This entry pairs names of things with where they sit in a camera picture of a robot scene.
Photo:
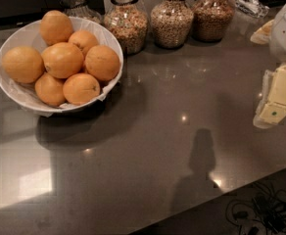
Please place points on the white bowl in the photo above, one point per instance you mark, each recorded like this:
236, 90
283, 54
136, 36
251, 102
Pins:
15, 39

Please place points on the front right orange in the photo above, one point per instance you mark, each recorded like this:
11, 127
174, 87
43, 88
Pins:
81, 88

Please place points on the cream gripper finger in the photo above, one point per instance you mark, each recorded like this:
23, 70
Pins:
262, 35
271, 109

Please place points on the top back orange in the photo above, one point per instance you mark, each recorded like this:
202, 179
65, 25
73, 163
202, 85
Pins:
55, 27

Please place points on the far left glass jar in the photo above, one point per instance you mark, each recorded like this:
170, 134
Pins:
80, 9

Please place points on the clear plastic bag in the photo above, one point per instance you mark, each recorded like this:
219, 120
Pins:
252, 8

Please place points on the glass grain jar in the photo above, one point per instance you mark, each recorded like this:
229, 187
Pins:
171, 21
211, 19

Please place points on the front left orange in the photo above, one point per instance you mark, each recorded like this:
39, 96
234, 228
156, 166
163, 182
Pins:
49, 90

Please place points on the centre orange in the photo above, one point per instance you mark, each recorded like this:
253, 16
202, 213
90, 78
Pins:
62, 59

